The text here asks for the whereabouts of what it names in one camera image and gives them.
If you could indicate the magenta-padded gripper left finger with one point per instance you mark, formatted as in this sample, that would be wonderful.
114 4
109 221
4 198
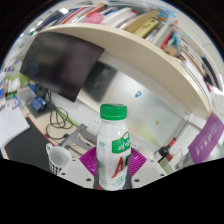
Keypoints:
74 173

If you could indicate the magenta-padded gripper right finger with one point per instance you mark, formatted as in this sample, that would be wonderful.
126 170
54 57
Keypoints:
148 171

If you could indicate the white drink bottle green cap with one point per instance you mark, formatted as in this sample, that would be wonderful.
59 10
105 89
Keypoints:
111 133

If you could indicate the black white checkered mug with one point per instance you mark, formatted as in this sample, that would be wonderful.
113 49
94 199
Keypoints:
58 156

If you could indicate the dark wine bottle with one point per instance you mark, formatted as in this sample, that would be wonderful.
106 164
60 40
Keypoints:
164 151

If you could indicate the grey metal laptop stand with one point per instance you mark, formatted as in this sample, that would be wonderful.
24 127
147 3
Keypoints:
81 136

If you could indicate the black desk mat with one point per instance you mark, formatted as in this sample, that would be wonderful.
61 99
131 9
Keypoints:
28 145

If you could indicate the purple hanging banner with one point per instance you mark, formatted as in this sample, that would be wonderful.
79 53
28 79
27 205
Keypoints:
206 140

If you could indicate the small blue device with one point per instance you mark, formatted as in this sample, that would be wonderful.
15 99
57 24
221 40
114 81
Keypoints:
38 104

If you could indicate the white paper sheets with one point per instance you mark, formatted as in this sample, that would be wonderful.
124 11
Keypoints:
11 125

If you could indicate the black computer monitor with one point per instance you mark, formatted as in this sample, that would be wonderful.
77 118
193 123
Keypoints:
60 63

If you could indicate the beige shelf with books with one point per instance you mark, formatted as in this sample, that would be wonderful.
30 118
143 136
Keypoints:
140 50

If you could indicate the white wall power socket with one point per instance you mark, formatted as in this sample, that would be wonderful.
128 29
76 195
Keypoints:
95 125

